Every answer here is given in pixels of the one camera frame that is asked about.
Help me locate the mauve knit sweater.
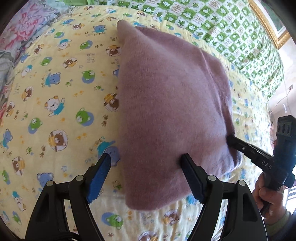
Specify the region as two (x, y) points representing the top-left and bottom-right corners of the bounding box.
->
(117, 20), (242, 211)

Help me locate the person right hand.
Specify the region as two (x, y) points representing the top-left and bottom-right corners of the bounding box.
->
(252, 173), (286, 225)

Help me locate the yellow cartoon bear bedsheet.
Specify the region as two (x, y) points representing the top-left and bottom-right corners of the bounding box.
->
(0, 4), (275, 241)

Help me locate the green white checked quilt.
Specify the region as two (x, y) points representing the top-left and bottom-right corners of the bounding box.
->
(64, 0), (284, 98)

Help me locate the grey pink floral cloth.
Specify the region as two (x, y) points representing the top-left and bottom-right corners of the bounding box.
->
(1, 1), (73, 116)

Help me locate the gold picture frame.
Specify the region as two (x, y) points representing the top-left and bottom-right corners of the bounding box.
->
(248, 0), (290, 49)

